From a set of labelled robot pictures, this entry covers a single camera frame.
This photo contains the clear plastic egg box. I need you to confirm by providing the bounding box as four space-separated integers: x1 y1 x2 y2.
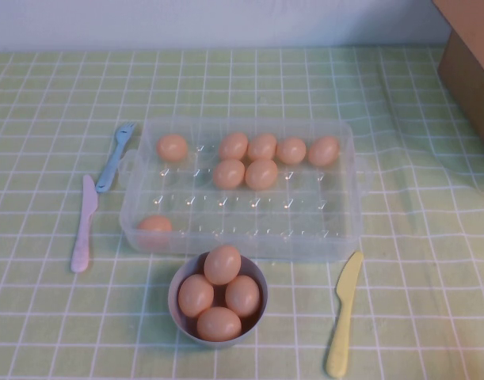
118 117 372 264

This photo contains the blue plastic fork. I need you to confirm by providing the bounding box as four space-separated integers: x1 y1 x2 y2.
95 121 138 194

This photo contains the brown cardboard box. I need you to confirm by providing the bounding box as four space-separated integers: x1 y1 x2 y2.
431 0 484 159

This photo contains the yellow plastic knife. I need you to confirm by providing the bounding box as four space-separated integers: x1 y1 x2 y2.
325 251 364 378

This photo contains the pink plastic knife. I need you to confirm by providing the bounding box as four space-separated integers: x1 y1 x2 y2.
70 174 99 273

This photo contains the green checked tablecloth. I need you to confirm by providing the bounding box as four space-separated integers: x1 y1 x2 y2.
0 45 484 380

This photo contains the grey round bowl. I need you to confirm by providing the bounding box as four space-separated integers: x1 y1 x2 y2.
168 251 269 349

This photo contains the brown egg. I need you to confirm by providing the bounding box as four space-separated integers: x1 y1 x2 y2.
136 215 173 239
204 245 242 286
196 306 242 342
177 273 215 318
245 158 279 190
276 136 307 165
212 158 246 189
218 131 250 161
247 132 278 162
224 275 262 319
307 135 341 167
156 133 189 162

